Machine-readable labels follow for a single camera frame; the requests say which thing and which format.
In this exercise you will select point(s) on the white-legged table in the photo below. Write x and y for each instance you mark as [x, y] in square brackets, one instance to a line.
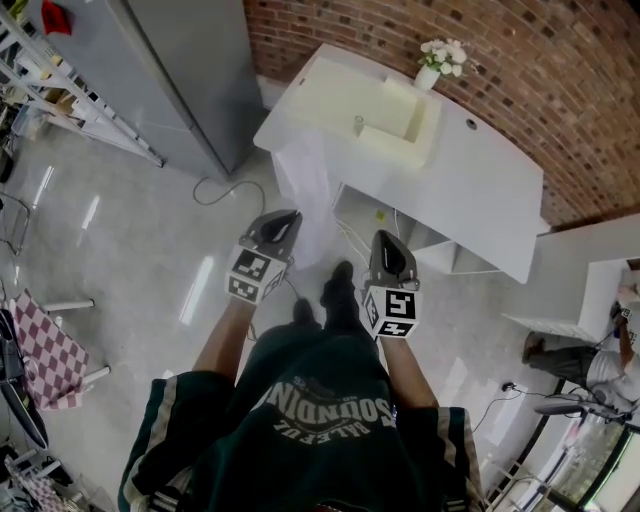
[70, 304]

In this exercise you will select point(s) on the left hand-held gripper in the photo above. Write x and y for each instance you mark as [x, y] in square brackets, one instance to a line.
[250, 272]

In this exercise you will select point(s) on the red cloth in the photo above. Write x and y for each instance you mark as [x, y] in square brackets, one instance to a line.
[56, 17]

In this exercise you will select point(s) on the white vase with white flowers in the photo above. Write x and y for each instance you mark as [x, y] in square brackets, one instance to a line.
[427, 77]

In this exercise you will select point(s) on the tall grey metal cabinet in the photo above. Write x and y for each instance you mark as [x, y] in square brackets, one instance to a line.
[175, 75]

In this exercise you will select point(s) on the person's right leg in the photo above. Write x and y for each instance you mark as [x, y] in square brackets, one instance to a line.
[342, 300]

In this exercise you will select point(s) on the cream box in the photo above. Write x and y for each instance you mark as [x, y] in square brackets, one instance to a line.
[350, 100]

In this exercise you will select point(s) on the white desk with drawers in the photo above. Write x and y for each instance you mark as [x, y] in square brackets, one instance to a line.
[475, 195]

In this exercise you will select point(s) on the person's left forearm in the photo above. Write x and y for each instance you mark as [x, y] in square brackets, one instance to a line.
[225, 345]

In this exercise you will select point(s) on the black framed window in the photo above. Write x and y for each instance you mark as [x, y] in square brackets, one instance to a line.
[590, 460]

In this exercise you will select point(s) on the person's left leg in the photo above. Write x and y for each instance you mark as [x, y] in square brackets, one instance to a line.
[306, 312]

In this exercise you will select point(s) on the white cloth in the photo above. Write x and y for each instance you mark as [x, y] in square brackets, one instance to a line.
[306, 195]

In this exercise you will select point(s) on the person's right forearm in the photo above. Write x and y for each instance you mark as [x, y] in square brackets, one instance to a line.
[407, 372]

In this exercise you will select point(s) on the white open shelf unit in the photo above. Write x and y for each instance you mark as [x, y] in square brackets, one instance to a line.
[60, 95]

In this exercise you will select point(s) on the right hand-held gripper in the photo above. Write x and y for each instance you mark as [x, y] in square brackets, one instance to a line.
[397, 307]

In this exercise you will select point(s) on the low white cabinet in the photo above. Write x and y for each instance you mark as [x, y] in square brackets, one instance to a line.
[595, 300]

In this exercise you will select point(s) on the pink checkered cloth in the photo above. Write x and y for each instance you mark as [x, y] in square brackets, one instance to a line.
[50, 355]

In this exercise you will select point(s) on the person's green printed shirt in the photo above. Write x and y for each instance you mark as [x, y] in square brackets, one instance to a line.
[310, 430]

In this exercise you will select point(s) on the person's leg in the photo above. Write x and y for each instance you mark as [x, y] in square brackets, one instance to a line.
[306, 312]
[342, 300]

